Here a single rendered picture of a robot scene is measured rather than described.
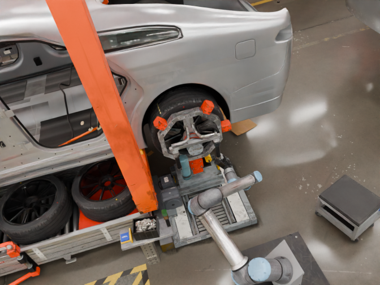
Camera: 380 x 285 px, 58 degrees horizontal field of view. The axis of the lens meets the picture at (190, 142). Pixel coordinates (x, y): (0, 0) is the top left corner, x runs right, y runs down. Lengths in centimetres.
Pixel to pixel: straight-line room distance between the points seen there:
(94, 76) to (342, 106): 330
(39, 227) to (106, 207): 60
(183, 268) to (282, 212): 107
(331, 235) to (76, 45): 259
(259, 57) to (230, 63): 24
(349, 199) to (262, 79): 125
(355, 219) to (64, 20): 252
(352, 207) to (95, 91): 222
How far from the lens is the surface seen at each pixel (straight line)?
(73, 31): 190
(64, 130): 355
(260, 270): 246
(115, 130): 225
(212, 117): 284
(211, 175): 344
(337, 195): 320
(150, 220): 283
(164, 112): 280
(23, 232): 336
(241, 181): 265
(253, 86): 299
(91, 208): 317
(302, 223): 339
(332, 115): 443
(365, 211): 316
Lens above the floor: 287
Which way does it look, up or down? 44 degrees down
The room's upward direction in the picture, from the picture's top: 12 degrees counter-clockwise
